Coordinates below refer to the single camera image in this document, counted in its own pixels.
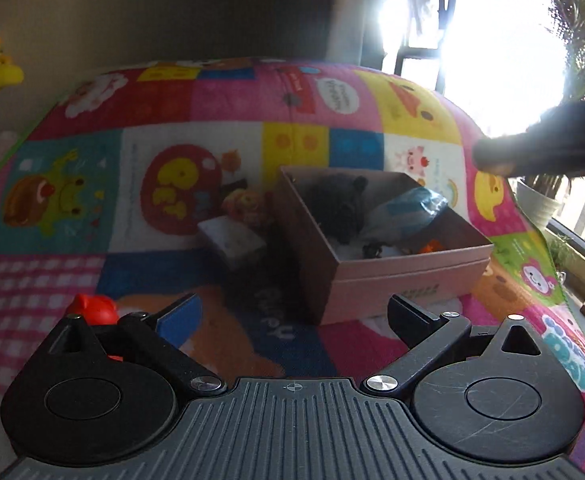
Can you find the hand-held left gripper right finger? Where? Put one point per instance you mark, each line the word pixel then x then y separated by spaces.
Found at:
pixel 407 320

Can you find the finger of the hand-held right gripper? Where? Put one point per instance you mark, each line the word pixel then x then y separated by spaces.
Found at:
pixel 547 145

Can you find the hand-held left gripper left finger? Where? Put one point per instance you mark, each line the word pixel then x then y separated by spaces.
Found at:
pixel 177 321

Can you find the pink cardboard box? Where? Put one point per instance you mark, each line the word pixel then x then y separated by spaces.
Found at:
pixel 387 280

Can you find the orange pumpkin toy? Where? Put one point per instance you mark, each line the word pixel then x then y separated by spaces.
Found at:
pixel 430 247

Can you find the small black toy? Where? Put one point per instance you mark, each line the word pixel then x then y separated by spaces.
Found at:
pixel 373 251

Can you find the red plastic toy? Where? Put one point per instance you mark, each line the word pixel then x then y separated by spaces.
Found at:
pixel 93 310

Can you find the black plush toy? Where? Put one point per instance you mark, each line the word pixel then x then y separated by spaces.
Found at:
pixel 337 205

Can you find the potted palm in white pot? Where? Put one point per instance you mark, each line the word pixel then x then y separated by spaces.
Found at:
pixel 539 202

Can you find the small white box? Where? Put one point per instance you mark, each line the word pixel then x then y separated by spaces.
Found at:
pixel 232 242

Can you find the small green plant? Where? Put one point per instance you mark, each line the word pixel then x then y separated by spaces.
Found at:
pixel 559 255

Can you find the brown orange doll toy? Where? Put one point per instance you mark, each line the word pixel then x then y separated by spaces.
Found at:
pixel 247 207

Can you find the colourful printed play blanket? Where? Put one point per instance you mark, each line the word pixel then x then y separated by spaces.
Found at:
pixel 172 105

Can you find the green edged mat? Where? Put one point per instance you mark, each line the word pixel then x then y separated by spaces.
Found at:
pixel 7 160

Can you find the grey curtain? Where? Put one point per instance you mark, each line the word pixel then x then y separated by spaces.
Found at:
pixel 352 10

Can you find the black window frame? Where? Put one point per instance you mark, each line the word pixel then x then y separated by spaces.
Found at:
pixel 447 60

